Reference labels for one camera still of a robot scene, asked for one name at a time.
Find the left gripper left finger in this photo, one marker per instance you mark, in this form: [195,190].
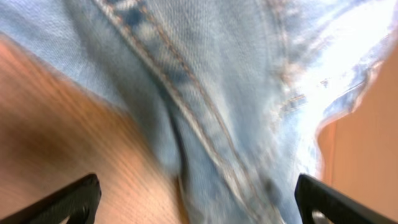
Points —
[76,203]

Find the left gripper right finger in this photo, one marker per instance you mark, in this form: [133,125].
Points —
[312,196]

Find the light blue denim jeans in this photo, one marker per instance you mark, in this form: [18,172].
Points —
[229,94]

